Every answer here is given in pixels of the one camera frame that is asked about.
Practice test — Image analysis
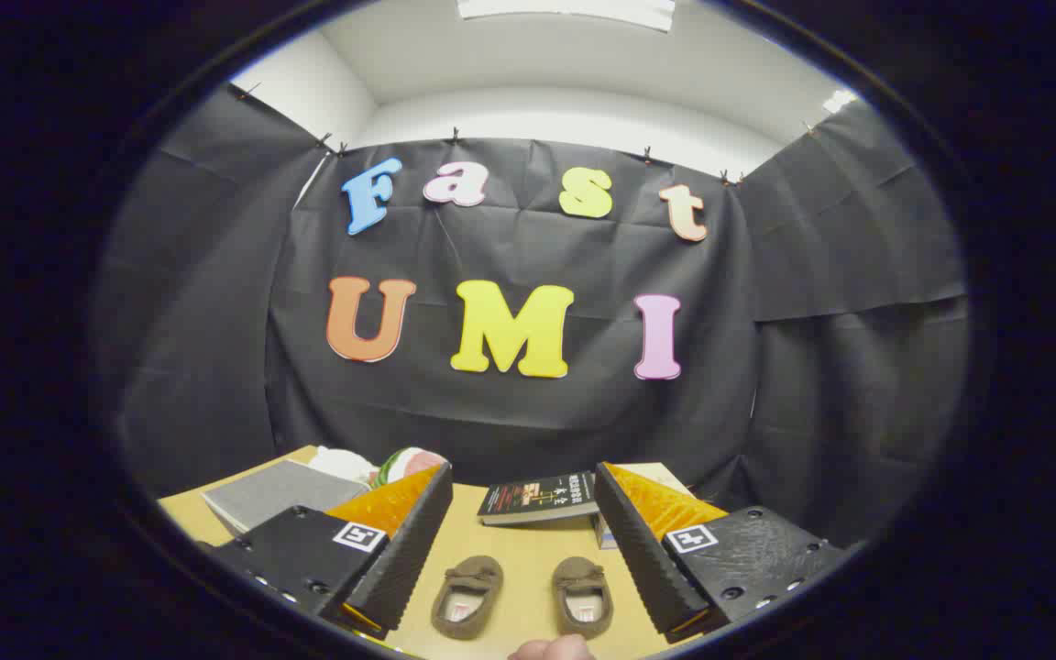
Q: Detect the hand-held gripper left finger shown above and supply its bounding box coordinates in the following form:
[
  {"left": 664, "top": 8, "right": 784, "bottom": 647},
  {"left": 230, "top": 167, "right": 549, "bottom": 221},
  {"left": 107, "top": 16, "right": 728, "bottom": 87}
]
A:
[{"left": 207, "top": 463, "right": 454, "bottom": 641}]

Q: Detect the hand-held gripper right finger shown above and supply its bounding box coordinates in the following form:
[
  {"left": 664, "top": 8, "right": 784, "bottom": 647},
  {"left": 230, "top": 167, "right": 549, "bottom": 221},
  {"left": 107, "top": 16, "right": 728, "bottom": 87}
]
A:
[{"left": 594, "top": 462, "right": 850, "bottom": 643}]

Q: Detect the brown slipper shoe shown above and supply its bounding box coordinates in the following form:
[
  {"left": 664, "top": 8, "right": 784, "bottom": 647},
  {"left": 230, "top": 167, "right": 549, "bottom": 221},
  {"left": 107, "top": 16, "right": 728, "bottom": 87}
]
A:
[
  {"left": 552, "top": 556, "right": 615, "bottom": 641},
  {"left": 430, "top": 555, "right": 504, "bottom": 641}
]

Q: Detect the cream fabric storage box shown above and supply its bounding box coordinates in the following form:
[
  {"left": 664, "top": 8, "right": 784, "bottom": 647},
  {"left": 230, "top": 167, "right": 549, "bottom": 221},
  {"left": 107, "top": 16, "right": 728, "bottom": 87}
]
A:
[{"left": 203, "top": 458, "right": 373, "bottom": 537}]

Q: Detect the watermelon slice plush toy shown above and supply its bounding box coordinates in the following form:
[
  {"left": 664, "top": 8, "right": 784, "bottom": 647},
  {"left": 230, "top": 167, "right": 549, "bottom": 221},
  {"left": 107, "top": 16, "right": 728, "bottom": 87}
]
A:
[{"left": 372, "top": 446, "right": 448, "bottom": 487}]

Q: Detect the white plush toy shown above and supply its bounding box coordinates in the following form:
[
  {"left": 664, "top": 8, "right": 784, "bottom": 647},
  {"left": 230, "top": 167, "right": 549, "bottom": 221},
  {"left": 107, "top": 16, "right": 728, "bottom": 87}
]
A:
[{"left": 308, "top": 446, "right": 378, "bottom": 487}]

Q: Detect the black cover book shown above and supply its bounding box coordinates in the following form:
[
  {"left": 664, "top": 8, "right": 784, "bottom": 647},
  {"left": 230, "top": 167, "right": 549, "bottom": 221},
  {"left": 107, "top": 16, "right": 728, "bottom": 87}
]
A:
[{"left": 478, "top": 471, "right": 600, "bottom": 527}]

